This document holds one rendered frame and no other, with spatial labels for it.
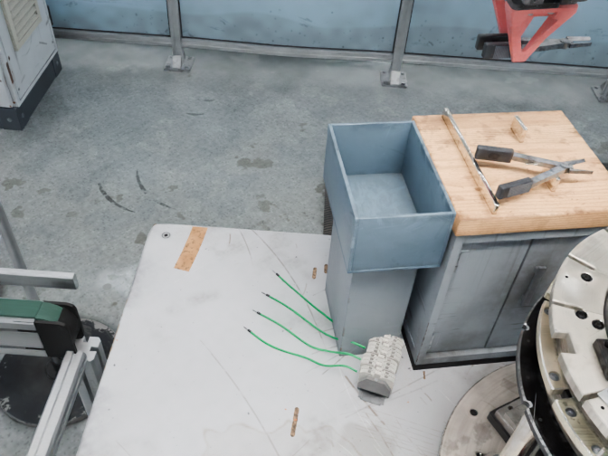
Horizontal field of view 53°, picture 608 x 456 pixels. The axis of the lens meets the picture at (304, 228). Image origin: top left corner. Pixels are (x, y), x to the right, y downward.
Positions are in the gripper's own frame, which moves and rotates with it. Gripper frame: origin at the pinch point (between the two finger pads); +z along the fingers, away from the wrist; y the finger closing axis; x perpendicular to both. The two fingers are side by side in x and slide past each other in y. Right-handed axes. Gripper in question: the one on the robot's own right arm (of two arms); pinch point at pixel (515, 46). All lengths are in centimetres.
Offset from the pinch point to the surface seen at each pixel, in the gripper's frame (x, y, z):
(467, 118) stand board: -1.8, -3.0, 11.9
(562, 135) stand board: 8.9, 1.3, 12.1
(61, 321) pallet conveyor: -59, 2, 40
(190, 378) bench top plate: -39, 15, 37
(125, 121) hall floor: -76, -151, 126
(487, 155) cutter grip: -3.3, 7.1, 8.8
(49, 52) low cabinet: -107, -185, 112
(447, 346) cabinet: -5.3, 15.7, 34.9
